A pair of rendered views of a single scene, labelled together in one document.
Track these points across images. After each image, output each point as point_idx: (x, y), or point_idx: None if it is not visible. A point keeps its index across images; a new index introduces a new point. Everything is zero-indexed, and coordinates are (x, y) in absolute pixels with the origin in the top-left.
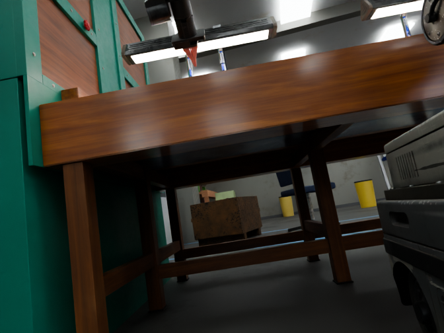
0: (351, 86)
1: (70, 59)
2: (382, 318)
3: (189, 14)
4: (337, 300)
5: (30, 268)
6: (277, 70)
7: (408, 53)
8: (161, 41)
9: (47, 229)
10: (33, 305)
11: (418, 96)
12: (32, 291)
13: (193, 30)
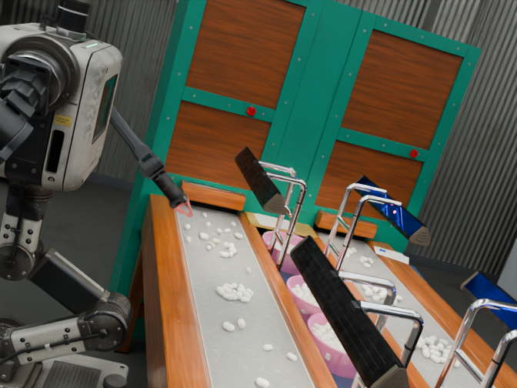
0: (150, 313)
1: (213, 148)
2: None
3: (162, 189)
4: None
5: (121, 277)
6: (154, 265)
7: (157, 324)
8: (245, 163)
9: None
10: None
11: (147, 359)
12: (118, 288)
13: (169, 199)
